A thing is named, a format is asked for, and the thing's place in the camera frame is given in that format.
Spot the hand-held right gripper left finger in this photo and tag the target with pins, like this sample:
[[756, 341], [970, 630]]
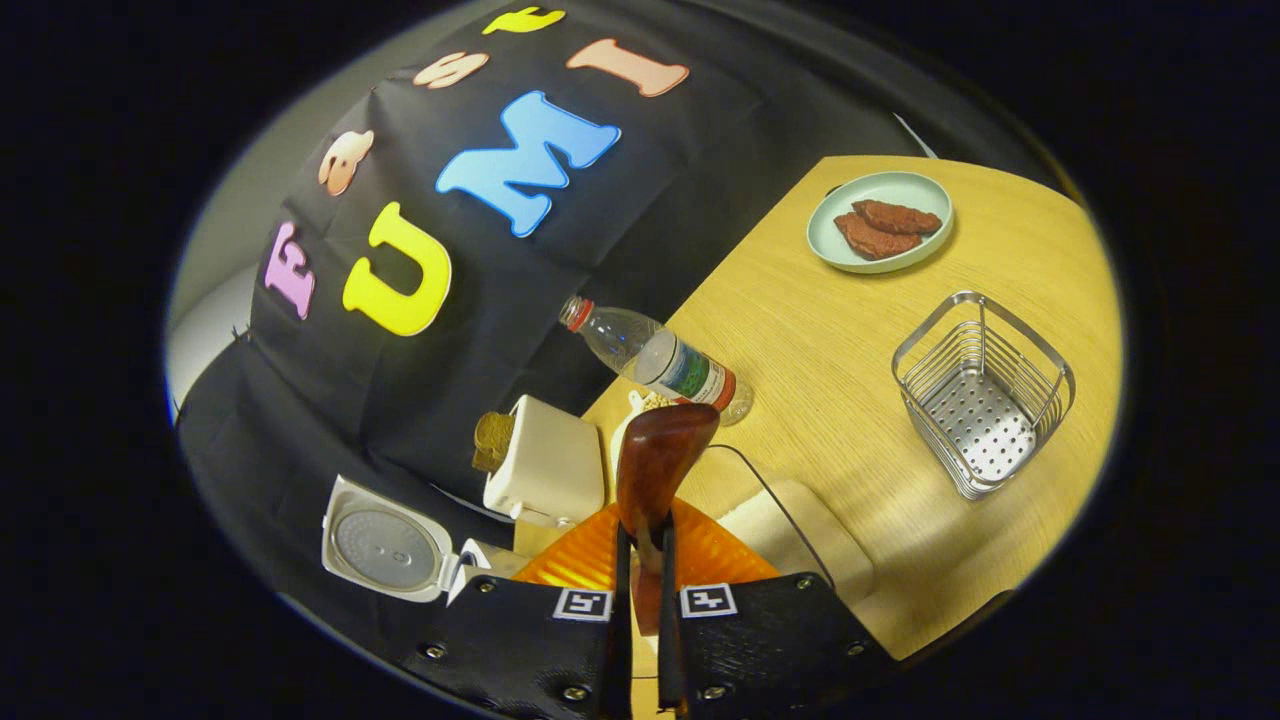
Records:
[[520, 650]]

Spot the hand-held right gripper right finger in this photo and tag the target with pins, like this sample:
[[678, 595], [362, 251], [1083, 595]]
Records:
[[770, 640]]

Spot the white rice cooker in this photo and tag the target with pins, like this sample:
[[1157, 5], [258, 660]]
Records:
[[385, 545]]

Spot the brown wooden spoon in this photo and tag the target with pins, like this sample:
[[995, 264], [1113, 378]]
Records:
[[660, 460]]

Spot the cream rounded board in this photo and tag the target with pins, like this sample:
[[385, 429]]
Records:
[[800, 545]]

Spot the white toaster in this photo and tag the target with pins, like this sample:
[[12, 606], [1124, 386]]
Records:
[[550, 460]]

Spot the brown toast slice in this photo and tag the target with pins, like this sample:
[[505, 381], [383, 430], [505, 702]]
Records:
[[492, 440]]

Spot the white divided dish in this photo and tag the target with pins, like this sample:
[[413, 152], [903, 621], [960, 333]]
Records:
[[625, 430]]

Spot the yellow soybeans pile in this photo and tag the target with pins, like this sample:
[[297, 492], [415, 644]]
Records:
[[656, 401]]

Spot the clear plastic bottle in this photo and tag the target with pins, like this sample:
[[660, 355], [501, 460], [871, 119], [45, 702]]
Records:
[[660, 360]]

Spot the pale green plate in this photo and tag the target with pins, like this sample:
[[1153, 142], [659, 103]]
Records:
[[830, 240]]

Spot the brown meat piece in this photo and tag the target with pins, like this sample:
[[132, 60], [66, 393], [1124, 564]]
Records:
[[870, 242], [900, 216]]

